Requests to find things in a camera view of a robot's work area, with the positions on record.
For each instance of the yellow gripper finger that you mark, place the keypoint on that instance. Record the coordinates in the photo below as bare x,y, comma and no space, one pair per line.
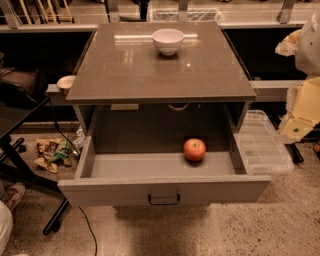
287,46
302,111

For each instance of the red apple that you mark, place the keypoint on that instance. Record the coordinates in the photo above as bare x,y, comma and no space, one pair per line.
194,149

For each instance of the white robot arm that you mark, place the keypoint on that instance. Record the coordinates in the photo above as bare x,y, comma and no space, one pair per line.
307,56

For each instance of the open grey top drawer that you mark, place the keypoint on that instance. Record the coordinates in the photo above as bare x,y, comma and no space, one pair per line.
122,170

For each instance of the grey cabinet with counter top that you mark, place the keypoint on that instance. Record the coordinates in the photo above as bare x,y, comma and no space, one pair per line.
131,99

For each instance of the clear plastic storage bin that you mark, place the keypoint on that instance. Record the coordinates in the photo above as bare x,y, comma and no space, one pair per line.
261,152

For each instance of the white bowl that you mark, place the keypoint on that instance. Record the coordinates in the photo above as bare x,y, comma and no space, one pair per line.
167,41

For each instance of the small beige dish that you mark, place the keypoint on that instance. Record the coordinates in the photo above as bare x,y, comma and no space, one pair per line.
66,82

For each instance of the snack bags pile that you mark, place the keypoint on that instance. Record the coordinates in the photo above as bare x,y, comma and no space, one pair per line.
51,152

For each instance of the dark bag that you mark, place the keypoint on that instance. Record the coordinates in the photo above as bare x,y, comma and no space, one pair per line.
22,89

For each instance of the black table with legs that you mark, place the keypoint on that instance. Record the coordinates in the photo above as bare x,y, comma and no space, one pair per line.
12,166

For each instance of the person's shoe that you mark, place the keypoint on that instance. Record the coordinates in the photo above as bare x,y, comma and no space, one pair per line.
14,195

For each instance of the wire mesh basket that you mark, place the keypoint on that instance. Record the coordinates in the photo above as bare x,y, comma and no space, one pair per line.
191,15

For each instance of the black drawer handle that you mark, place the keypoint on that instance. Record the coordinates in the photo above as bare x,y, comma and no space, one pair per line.
163,202

